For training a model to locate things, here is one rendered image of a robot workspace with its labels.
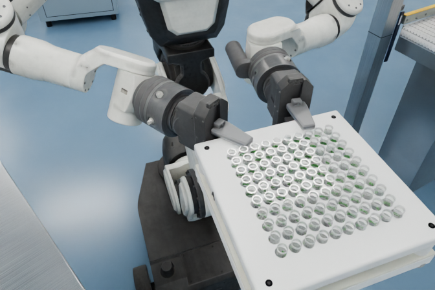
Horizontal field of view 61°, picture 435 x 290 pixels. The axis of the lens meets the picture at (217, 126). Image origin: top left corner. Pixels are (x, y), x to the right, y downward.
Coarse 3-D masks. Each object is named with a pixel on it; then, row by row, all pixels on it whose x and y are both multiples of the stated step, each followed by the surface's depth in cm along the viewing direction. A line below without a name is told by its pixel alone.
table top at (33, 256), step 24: (0, 168) 76; (0, 192) 71; (0, 216) 67; (24, 216) 67; (0, 240) 64; (24, 240) 64; (48, 240) 64; (0, 264) 60; (24, 264) 60; (48, 264) 60; (0, 288) 57; (24, 288) 57; (48, 288) 57; (72, 288) 57
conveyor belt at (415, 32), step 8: (432, 16) 137; (408, 24) 132; (416, 24) 132; (424, 24) 132; (432, 24) 132; (400, 32) 133; (408, 32) 130; (416, 32) 128; (424, 32) 127; (432, 32) 127; (408, 40) 131; (416, 40) 128; (424, 40) 126; (432, 40) 124; (424, 48) 127; (432, 48) 124
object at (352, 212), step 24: (312, 144) 54; (264, 168) 50; (288, 168) 50; (312, 168) 50; (336, 168) 50; (264, 192) 47; (288, 192) 48; (312, 192) 47; (336, 192) 47; (360, 192) 47; (336, 216) 44
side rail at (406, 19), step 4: (432, 8) 134; (420, 12) 132; (424, 12) 133; (428, 12) 134; (432, 12) 136; (404, 16) 130; (408, 16) 130; (412, 16) 131; (416, 16) 132; (420, 16) 133; (424, 16) 135; (404, 20) 130; (408, 20) 131; (412, 20) 132
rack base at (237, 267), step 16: (208, 192) 54; (224, 224) 50; (224, 240) 49; (416, 256) 46; (432, 256) 47; (240, 272) 45; (368, 272) 45; (384, 272) 45; (400, 272) 46; (320, 288) 43; (336, 288) 43; (352, 288) 44
